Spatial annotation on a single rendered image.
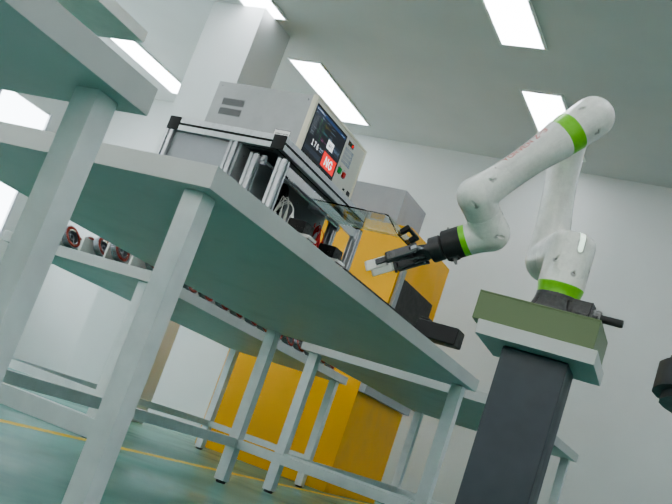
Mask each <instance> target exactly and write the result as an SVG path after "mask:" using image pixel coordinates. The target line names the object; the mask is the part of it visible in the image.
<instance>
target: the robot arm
mask: <svg viewBox="0 0 672 504"><path fill-rule="evenodd" d="M614 121H615V112H614V109H613V107H612V105H611V104H610V103H609V102H608V101H607V100H606V99H604V98H602V97H598V96H590V97H586V98H584V99H582V100H580V101H579V102H577V103H576V104H575V105H573V106H572V107H570V108H569V109H568V110H566V111H565V112H563V113H562V114H560V115H558V116H557V117H556V118H555V119H554V120H553V121H551V122H549V123H548V124H547V125H546V126H545V127H544V128H543V129H542V130H540V131H539V132H538V133H537V134H536V135H534V136H533V137H532V138H531V139H529V140H528V141H527V142H526V143H524V144H523V145H522V146H520V147H519V148H517V149H516V150H515V151H513V152H512V153H510V154H509V155H507V156H506V157H504V158H503V159H501V160H500V161H498V162H497V163H495V164H493V165H492V166H491V167H489V168H487V169H485V170H484V171H482V172H480V173H478V174H476V175H474V176H472V177H470V178H468V179H466V180H465V181H463V182H462V183H461V184H460V186H459V188H458V190H457V202H458V205H459V207H460V208H461V210H462V212H463V214H464V216H465V218H466V221H467V223H466V224H463V225H460V226H456V227H453V228H450V229H449V227H447V229H446V230H443V231H441V232H440V236H439V235H437V236H433V237H430V238H428V239H427V244H424V245H417V243H416V242H414V243H412V244H409V245H407V246H403V247H400V248H397V249H394V250H390V251H387V252H385V256H381V257H378V258H375V259H371V260H368V261H365V262H364V263H365V268H366V271H370V270H371V272H372V276H373V277H374V276H377V275H380V274H384V273H387V272H391V271H394V270H395V273H398V271H399V272H401V271H404V270H408V269H411V268H414V267H418V266H421V265H427V264H430V261H429V260H430V259H432V260H433V261H434V262H440V261H443V260H446V258H447V260H448V261H451V262H453V261H454V265H457V264H458V263H457V260H460V259H461V258H464V257H467V256H470V255H474V254H478V253H484V252H495V251H498V250H500V249H502V248H503V247H504V246H505V245H506V244H507V243H508V241H509V238H510V227H509V225H508V223H507V221H506V219H505V217H504V215H503V213H502V211H501V208H500V207H499V202H500V201H501V200H502V199H503V198H504V197H506V196H507V195H509V194H510V193H511V192H513V191H514V190H516V189H517V188H518V187H520V186H521V185H523V184H524V183H526V182H527V181H529V180H530V179H532V178H533V177H535V176H536V175H538V174H540V173H541V172H543V171H545V170H546V172H545V180H544V186H543V192H542V198H541V203H540V207H539V212H538V216H537V220H536V224H535V228H534V231H533V235H532V238H531V242H530V245H529V248H528V251H527V254H526V257H525V265H526V269H527V271H528V273H529V274H530V275H531V277H533V278H534V279H535V280H537V281H538V287H537V291H536V294H535V296H534V298H533V299H532V300H531V302H533V303H537V304H541V305H544V306H548V307H552V308H556V309H560V310H564V311H568V312H572V313H576V314H579V315H583V316H587V317H591V318H595V319H599V320H602V324H606V325H610V326H614V327H618V328H623V325H624V320H620V319H615V318H611V317H607V316H603V315H602V312H601V311H599V310H598V311H597V310H596V307H595V305H594V303H591V302H587V301H582V300H580V299H581V297H582V296H583V294H584V291H585V288H586V284H587V280H588V277H589V273H590V270H591V266H592V263H593V259H594V256H595V252H596V243H595V242H594V240H593V239H592V238H590V237H589V236H587V235H585V234H582V233H580V232H576V231H571V224H572V215H573V207H574V200H575V194H576V188H577V183H578V179H579V174H580V170H581V166H582V162H583V158H584V154H585V151H586V148H587V146H588V145H590V144H592V143H593V142H595V141H596V140H598V139H599V138H601V137H602V136H604V135H605V134H607V133H608V132H609V131H610V130H611V128H612V126H613V124H614Z"/></svg>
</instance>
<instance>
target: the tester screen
mask: <svg viewBox="0 0 672 504"><path fill-rule="evenodd" d="M312 137H313V138H314V139H315V140H316V141H317V142H318V144H319V145H320V146H319V149H318V152H317V151H316V150H315V149H314V148H313V146H312V145H311V144H310V143H311V140H312ZM345 139H346V137H345V136H344V135H343V134H342V132H341V131H340V130H339V129H338V128H337V127H336V125H335V124H334V123H333V122H332V121H331V119H330V118H329V117H328V116H327V115H326V114H325V112H324V111H323V110H322V109H321V108H320V107H319V105H318V107H317V110H316V112H315V115H314V118H313V120H312V123H311V126H310V129H309V131H308V134H307V137H306V139H305V142H306V143H307V144H308V145H309V146H310V147H311V148H312V149H313V150H314V151H315V152H316V153H317V154H318V156H319V157H320V160H319V162H318V161H317V160H316V159H315V158H314V156H313V155H312V154H311V153H310V152H309V151H308V150H307V149H306V148H305V147H304V145H305V142H304V145H303V148H302V149H303V150H304V151H305V152H306V153H307V154H308V155H309V156H310V157H311V158H312V159H313V160H314V161H315V162H316V163H317V164H318V165H319V166H320V167H321V168H322V169H323V170H324V171H325V172H326V173H327V175H328V176H329V177H330V178H332V177H331V176H330V174H329V173H328V172H327V171H326V170H325V169H324V168H323V167H322V166H321V165H320V162H321V159H322V156H323V154H324V151H326V153H327V154H328V155H329V156H330V157H331V158H332V159H333V160H334V161H335V162H336V163H337V162H338V160H337V159H336V158H335V157H334V156H333V154H332V153H331V152H330V151H329V150H328V149H327V148H326V146H327V143H328V140H330V141H331V142H332V143H333V144H334V145H335V146H336V148H337V149H338V150H339V151H340V153H341V150H342V148H343V145H344V142H345Z"/></svg>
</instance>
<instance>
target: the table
mask: <svg viewBox="0 0 672 504"><path fill-rule="evenodd" d="M78 233H79V232H78V231H77V229H76V228H75V227H74V226H72V225H69V226H67V227H66V230H65V232H64V235H63V237H62V239H61V240H62V242H63V244H64V246H65V247H64V246H61V245H59V247H58V249H57V251H56V254H55V256H54V259H53V261H52V263H51V264H53V265H55V266H58V267H60V268H62V269H64V270H66V271H68V272H70V273H72V274H74V275H76V276H79V277H81V278H83V279H85V280H87V281H89V282H91V283H93V284H95V285H97V286H100V287H102V288H104V289H106V290H108V291H110V292H112V293H114V294H116V295H118V296H121V297H123V298H125V299H127V300H129V301H131V302H130V304H129V307H128V309H127V312H126V314H125V317H124V319H123V322H122V325H121V327H120V330H119V332H118V335H117V337H116V340H115V342H114V345H113V347H112V350H111V352H110V355H109V357H108V360H107V363H106V365H105V368H104V370H103V373H102V375H101V378H100V380H99V383H98V384H95V383H92V382H89V381H86V380H82V379H79V378H76V377H73V376H70V375H67V374H64V373H61V372H58V371H54V370H51V369H48V368H45V367H42V366H39V365H36V364H33V363H29V362H26V361H23V360H20V359H17V358H14V357H12V359H11V362H10V364H9V368H12V369H14V370H17V371H20V372H22V373H25V374H28V375H30V376H33V377H36V378H39V379H42V380H46V381H49V382H52V383H56V384H59V385H62V386H66V387H69V388H72V389H76V390H79V391H82V392H85V393H89V394H92V395H95V396H99V397H102V398H103V396H104V393H105V391H106V388H107V386H108V383H109V381H110V378H111V376H112V373H113V370H114V368H115V365H116V363H117V360H118V358H119V355H120V353H121V350H122V348H123V345H124V342H125V340H126V337H127V335H128V332H129V330H130V327H131V325H132V322H133V320H134V317H135V314H136V312H137V309H138V307H139V304H140V302H141V299H142V297H143V294H144V291H145V289H146V286H147V284H148V281H149V279H150V276H151V274H152V271H153V269H154V267H153V266H151V265H149V264H148V263H146V262H145V266H146V269H147V270H146V269H143V268H139V267H136V266H132V265H129V264H125V263H126V262H127V261H128V260H129V257H130V255H131V254H130V253H128V252H126V251H124V250H122V249H121V248H119V247H117V246H115V245H113V244H112V243H111V245H110V252H111V255H112V258H113V259H114V260H111V259H107V258H104V257H103V255H104V253H105V250H106V248H107V245H108V243H109V242H108V241H106V240H104V239H103V238H101V237H98V238H96V239H94V238H93V237H91V236H88V237H87V238H89V239H91V240H93V249H94V252H95V254H96V255H93V254H89V253H86V252H82V251H79V250H75V249H77V248H78V247H79V246H80V243H81V241H82V238H81V237H80V235H79V234H78ZM131 256H132V255H131ZM196 293H197V291H196V290H194V289H193V288H191V287H189V286H187V285H185V284H184V285H183V288H182V290H181V293H180V295H179V298H178V301H177V303H176V306H175V308H174V311H173V314H172V316H171V319H170V320H171V321H173V322H175V323H177V324H179V325H181V326H183V327H186V328H188V329H190V330H192V331H194V332H196V333H198V334H200V335H202V336H204V337H207V338H209V339H211V340H213V341H215V342H217V343H219V344H221V345H223V346H225V347H228V348H230V351H229V353H228V356H227V359H226V361H225V364H224V367H223V370H222V372H221V375H220V378H219V380H218V383H217V386H216V389H215V391H214V394H213V397H212V399H211V402H210V405H209V408H208V410H207V413H206V416H205V419H204V418H201V417H198V416H195V415H192V414H189V413H185V412H182V411H179V410H176V409H173V408H170V407H167V406H164V405H160V404H157V403H154V402H151V401H148V400H145V399H142V398H140V399H139V402H138V405H140V406H143V407H147V408H150V409H153V410H156V411H160V412H163V413H166V414H169V415H173V416H176V417H179V418H182V419H186V420H189V421H192V422H195V423H199V424H202V427H201V428H205V429H208V430H211V429H212V428H214V429H217V430H219V431H222V432H225V433H228V434H230V431H231V428H229V427H227V426H224V425H221V424H218V423H216V422H214V420H215V418H216V415H217V412H218V409H219V407H220V404H221V401H222V398H223V396H224V393H225V390H226V388H227V385H228V382H229V379H230V377H231V374H232V371H233V368H234V366H235V363H236V360H237V357H238V355H239V352H241V353H244V354H247V355H251V356H254V357H257V356H258V354H259V351H260V348H261V345H262V343H263V340H264V337H265V334H266V332H267V330H266V329H265V328H263V327H261V326H259V325H257V324H256V323H254V322H252V321H250V320H248V319H247V318H245V317H244V319H245V321H243V320H241V318H242V317H243V316H241V315H239V314H238V313H236V312H234V311H232V310H230V309H229V308H227V307H225V306H223V305H221V304H220V303H218V302H216V301H215V303H216V304H215V305H214V304H212V303H211V302H212V301H213V300H212V299H211V298H209V297H207V296H205V295H203V294H202V293H200V292H198V295H199V296H197V295H196ZM228 310H229V312H230V313H229V312H227V311H228ZM256 326H257V328H256ZM280 340H282V341H280ZM302 343H303V341H301V340H298V339H294V338H291V337H288V336H284V335H281V336H280V339H279V342H278V345H277V348H276V350H275V353H274V356H273V359H272V362H273V363H276V364H279V365H283V366H286V367H289V368H292V369H295V370H298V371H302V372H303V369H304V366H305V363H306V361H307V358H308V355H309V353H308V352H306V351H304V350H303V349H301V346H302ZM292 346H293V347H294V348H292ZM303 352H304V354H303ZM324 364H325V365H324ZM334 368H335V367H333V366H331V365H330V364H328V363H326V362H324V361H322V360H321V361H320V364H319V367H318V369H317V372H316V375H315V376H318V377H321V378H324V379H327V380H329V383H328V386H327V389H326V392H325V394H324V397H323V400H322V403H321V406H320V409H319V412H318V415H317V418H316V421H315V424H314V427H313V429H312V432H311V435H310V438H309V441H308V444H307V447H306V450H305V453H304V454H301V453H299V452H296V451H293V450H289V453H288V454H291V455H294V456H297V457H301V458H304V459H307V460H311V461H313V458H314V455H315V452H316V449H317V446H318V444H319V441H320V438H321V435H322V432H323V429H324V426H325V423H326V420H327V417H328V414H329V411H330V408H331V405H332V402H333V399H334V397H335V394H336V391H337V388H338V385H339V383H340V384H343V385H346V384H347V381H348V378H347V377H345V376H344V375H342V374H340V373H338V372H336V371H335V370H334ZM244 440H247V441H249V442H252V443H255V444H258V445H260V446H263V447H266V448H269V449H271V450H274V451H275V449H276V446H277V444H274V443H271V442H268V441H265V440H263V439H260V438H257V437H254V436H252V435H249V434H245V437H244ZM307 476H308V475H306V474H304V473H301V472H298V473H297V476H296V479H295V482H294V484H295V486H296V487H299V488H302V487H304V485H305V482H306V479H307Z"/></svg>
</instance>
